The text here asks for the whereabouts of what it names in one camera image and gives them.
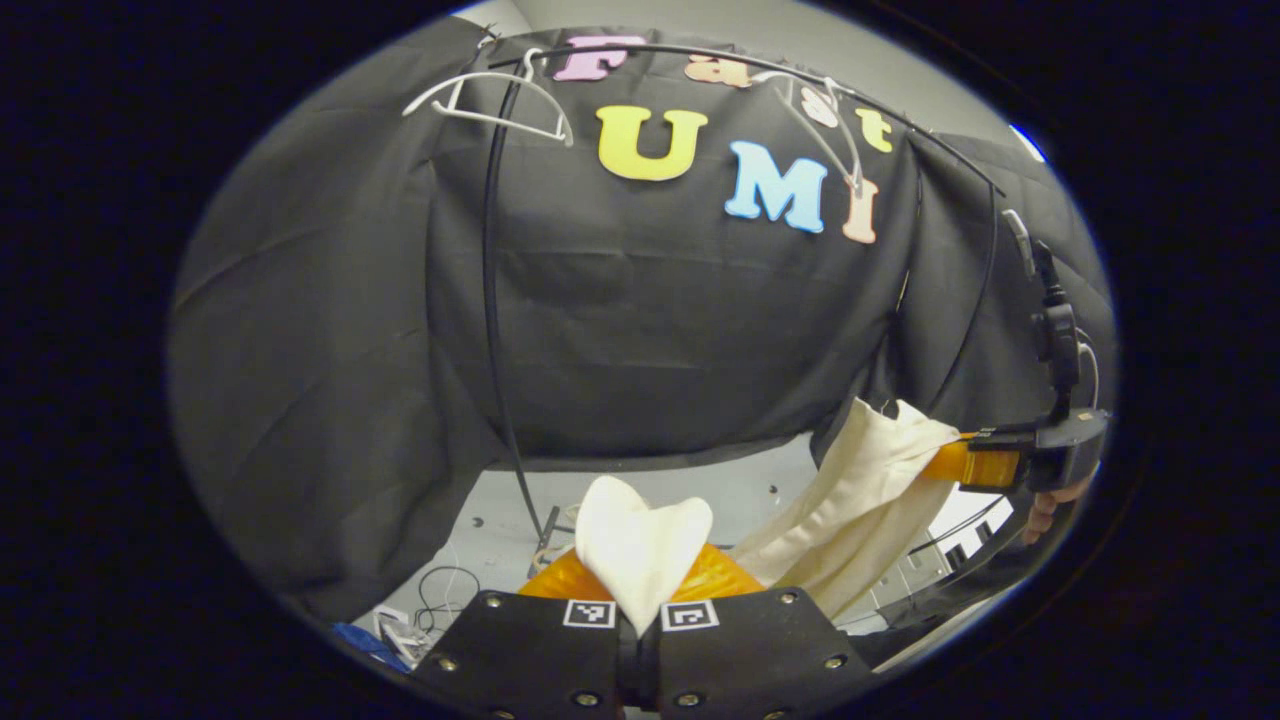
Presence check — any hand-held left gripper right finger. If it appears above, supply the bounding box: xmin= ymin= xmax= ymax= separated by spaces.
xmin=655 ymin=543 xmax=874 ymax=720

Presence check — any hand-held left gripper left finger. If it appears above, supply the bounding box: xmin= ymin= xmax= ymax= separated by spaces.
xmin=412 ymin=548 xmax=625 ymax=720

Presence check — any white slotted laundry hamper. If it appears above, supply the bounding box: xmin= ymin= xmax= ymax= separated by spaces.
xmin=840 ymin=490 xmax=1031 ymax=641

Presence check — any cream button shirt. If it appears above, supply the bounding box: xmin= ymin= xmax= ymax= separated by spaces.
xmin=575 ymin=398 xmax=961 ymax=636

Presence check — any white clothes hanger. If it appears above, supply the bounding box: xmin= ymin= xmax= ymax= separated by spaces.
xmin=403 ymin=48 xmax=575 ymax=147
xmin=750 ymin=70 xmax=867 ymax=197

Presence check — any black clothes rack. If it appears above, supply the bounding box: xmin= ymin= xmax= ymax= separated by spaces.
xmin=483 ymin=40 xmax=1007 ymax=579

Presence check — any blue cloth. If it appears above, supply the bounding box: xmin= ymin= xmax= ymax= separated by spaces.
xmin=333 ymin=622 xmax=411 ymax=673

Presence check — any black backdrop cloth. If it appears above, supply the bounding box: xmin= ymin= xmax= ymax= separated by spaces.
xmin=168 ymin=18 xmax=1119 ymax=626

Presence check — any black cable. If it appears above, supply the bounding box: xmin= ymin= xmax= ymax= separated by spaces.
xmin=413 ymin=565 xmax=483 ymax=634

